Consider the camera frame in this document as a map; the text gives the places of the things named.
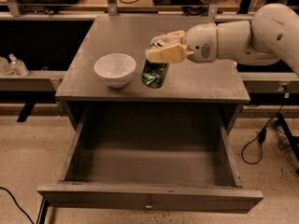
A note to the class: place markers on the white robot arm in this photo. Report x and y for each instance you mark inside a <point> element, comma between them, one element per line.
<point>271,35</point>

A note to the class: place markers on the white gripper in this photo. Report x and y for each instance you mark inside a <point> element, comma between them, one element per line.
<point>202,43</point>

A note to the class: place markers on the clear bottle on shelf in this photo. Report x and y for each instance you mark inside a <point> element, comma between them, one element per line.
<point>18,66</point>

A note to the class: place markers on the grey wooden cabinet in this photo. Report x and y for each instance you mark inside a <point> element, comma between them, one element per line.
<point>217,82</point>

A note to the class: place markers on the metal drawer knob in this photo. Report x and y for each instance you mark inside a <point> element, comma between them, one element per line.
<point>149,206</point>

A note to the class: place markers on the white ceramic bowl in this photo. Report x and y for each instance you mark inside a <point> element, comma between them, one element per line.
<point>115,69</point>

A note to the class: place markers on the open grey top drawer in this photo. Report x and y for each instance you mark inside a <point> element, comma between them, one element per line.
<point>177,154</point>

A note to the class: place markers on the green soda can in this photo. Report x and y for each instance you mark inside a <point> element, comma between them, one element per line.
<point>153,74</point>

